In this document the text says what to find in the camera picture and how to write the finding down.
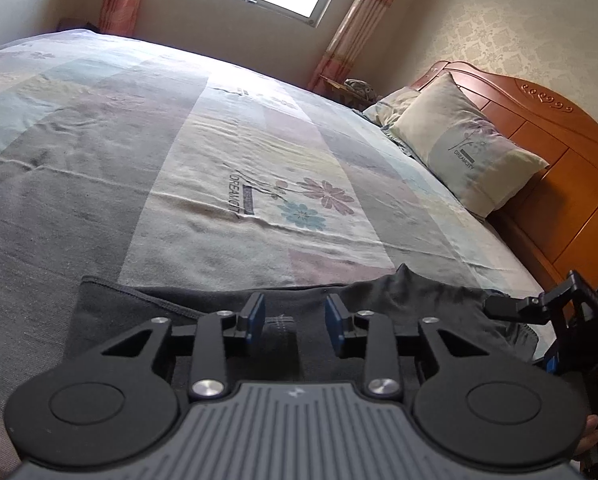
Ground wooden carved headboard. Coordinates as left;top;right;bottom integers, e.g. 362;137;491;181
409;60;598;291

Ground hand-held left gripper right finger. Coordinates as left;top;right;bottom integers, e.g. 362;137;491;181
325;293;487;403

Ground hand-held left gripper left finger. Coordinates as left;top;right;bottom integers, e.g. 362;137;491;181
101;291;268;403

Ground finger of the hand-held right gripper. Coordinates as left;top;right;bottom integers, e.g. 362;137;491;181
483;292;557;326

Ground small pale pillow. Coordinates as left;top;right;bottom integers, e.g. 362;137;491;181
361;86;422;128

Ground dark grey pants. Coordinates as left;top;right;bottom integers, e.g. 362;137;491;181
66;262;540;386

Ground large pale printed pillow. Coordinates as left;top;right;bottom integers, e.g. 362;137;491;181
386;72;550;218

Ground bed with patchwork floral sheet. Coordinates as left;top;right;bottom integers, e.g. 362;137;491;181
0;27;550;461

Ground wooden nightstand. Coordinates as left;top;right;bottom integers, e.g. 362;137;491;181
319;75;365;108

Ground person's right hand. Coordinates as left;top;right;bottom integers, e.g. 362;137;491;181
574;364;598;461

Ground patterned cloth bundle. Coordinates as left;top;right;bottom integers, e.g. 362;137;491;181
344;78;380;103

